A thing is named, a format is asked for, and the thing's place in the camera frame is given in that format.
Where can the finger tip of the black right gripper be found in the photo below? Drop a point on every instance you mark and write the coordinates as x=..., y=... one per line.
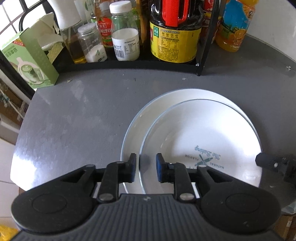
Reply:
x=285, y=166

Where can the small clear spice jar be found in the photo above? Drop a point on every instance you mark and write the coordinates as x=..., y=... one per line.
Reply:
x=90, y=40

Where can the red label sauce bottle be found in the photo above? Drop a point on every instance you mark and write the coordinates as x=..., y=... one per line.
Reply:
x=103, y=17

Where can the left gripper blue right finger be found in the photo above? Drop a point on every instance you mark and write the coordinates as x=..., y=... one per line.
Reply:
x=176, y=174

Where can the white cap glass jar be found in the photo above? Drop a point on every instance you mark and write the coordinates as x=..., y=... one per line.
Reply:
x=124, y=31

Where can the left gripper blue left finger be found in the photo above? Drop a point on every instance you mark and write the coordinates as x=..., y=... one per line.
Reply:
x=114, y=174

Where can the orange juice bottle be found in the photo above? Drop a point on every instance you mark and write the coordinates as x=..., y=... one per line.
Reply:
x=234, y=24

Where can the red snack can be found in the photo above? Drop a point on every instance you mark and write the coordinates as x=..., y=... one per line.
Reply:
x=207, y=12

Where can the white plate sweet print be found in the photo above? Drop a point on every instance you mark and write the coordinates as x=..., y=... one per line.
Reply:
x=146, y=117

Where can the oil dispenser white top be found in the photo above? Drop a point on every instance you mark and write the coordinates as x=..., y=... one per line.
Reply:
x=69, y=21

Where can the black metal spice rack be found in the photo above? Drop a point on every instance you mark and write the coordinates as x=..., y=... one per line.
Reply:
x=146, y=59

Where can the white plate bakery print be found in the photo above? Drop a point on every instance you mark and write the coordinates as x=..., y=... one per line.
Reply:
x=200, y=132

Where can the green tea box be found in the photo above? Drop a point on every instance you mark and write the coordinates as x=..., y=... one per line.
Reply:
x=29, y=60

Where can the soy sauce jug yellow label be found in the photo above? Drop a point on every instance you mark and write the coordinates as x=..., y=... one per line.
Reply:
x=175, y=28

